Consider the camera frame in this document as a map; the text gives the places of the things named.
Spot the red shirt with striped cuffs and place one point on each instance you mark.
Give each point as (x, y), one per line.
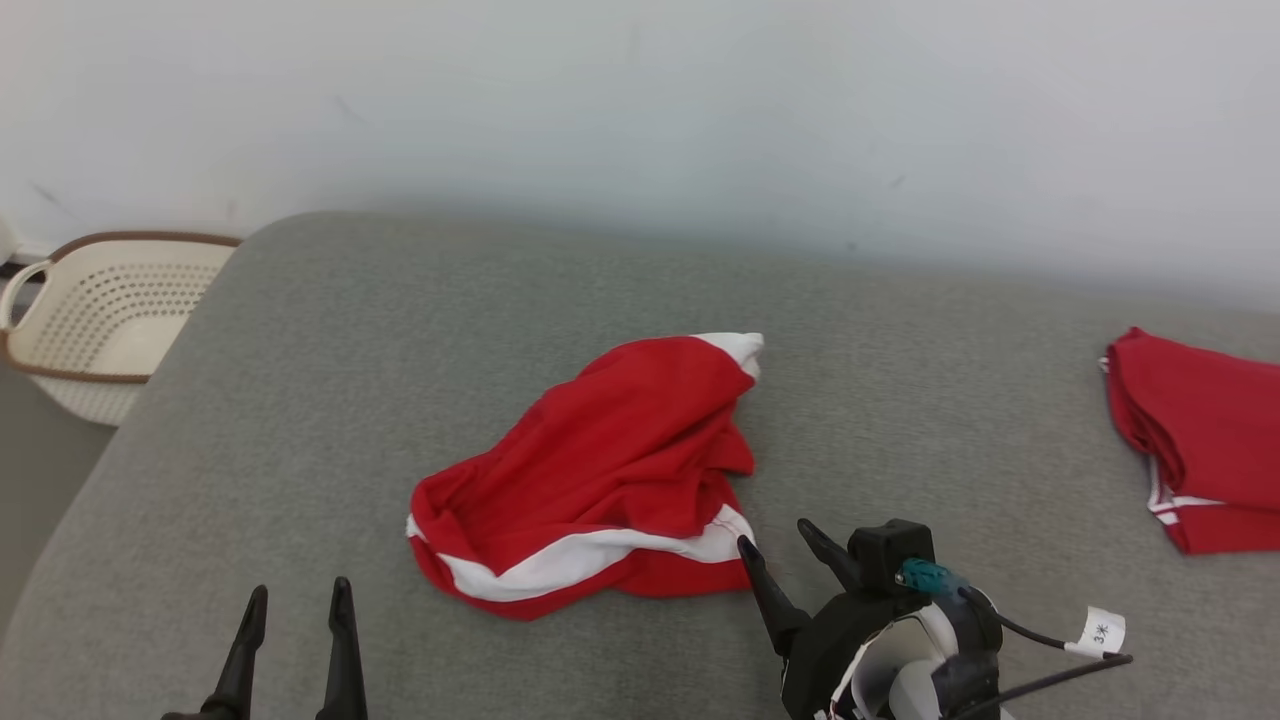
(1210, 430)

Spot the cream perforated laundry basket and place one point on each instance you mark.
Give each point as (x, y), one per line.
(110, 330)

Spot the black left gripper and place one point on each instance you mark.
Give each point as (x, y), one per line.
(200, 714)

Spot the red shorts with white band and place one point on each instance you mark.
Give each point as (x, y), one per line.
(600, 460)

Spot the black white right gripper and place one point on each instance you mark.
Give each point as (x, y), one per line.
(830, 650)

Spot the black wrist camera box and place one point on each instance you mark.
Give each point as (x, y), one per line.
(885, 550)

